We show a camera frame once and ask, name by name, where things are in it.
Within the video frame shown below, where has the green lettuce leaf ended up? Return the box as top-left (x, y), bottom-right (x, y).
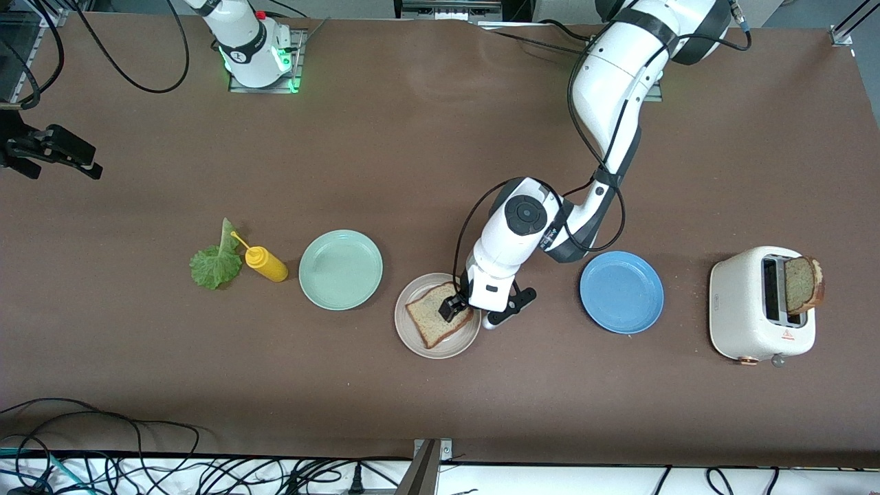
top-left (189, 218), bottom-right (243, 290)

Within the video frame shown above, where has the black metal frame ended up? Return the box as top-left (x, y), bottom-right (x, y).
top-left (394, 0), bottom-right (504, 21)

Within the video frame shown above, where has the black straight table cable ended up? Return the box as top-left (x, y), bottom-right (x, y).
top-left (481, 24), bottom-right (592, 59)

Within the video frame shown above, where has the beige plate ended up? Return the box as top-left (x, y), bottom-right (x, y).
top-left (394, 272), bottom-right (482, 360)

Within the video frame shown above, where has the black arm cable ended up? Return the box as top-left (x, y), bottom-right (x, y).
top-left (69, 0), bottom-right (191, 94)
top-left (452, 0), bottom-right (751, 279)

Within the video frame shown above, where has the blue plate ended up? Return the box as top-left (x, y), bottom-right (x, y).
top-left (580, 251), bottom-right (665, 335)

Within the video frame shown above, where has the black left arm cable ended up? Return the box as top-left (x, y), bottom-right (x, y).
top-left (452, 0), bottom-right (751, 279)

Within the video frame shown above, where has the mint green plate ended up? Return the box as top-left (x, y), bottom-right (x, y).
top-left (298, 230), bottom-right (384, 311)

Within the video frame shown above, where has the yellow squeeze bottle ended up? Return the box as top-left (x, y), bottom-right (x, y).
top-left (230, 231), bottom-right (289, 283)

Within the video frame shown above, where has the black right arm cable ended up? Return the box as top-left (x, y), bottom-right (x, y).
top-left (69, 0), bottom-right (191, 94)

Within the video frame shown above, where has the white two-slot toaster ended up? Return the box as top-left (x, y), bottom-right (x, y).
top-left (709, 245), bottom-right (817, 367)

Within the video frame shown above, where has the grey metal bracket post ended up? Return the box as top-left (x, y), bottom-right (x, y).
top-left (395, 439), bottom-right (454, 495)

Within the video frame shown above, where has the teal cable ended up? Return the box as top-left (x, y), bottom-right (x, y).
top-left (0, 447), bottom-right (76, 492)

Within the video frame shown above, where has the black looping table cable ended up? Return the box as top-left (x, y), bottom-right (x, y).
top-left (0, 397), bottom-right (200, 454)

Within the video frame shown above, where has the black hanging cable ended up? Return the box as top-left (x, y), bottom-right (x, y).
top-left (0, 0), bottom-right (66, 111)

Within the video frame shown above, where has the brown crust bread slice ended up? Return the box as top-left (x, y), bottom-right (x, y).
top-left (405, 282), bottom-right (476, 349)
top-left (784, 256), bottom-right (826, 316)

